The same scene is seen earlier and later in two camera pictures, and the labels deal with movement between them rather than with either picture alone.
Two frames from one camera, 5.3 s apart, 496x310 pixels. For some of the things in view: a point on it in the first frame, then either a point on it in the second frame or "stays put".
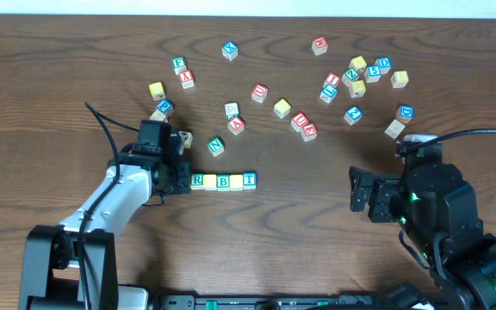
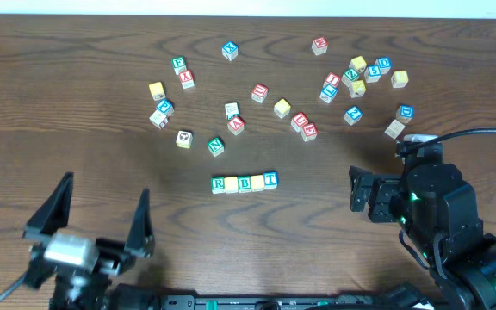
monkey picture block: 187,139 stays put
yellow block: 236,182 → 257,182
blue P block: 165,106 stays put
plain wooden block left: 158,116 stays put
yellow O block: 210,182 → 231,184
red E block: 308,132 stays put
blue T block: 249,180 → 270,180
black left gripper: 181,177 → 108,251
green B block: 223,182 → 244,183
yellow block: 282,108 stays put
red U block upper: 259,92 stays put
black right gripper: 377,200 stays put
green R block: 197,182 → 218,185
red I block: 332,79 stays put
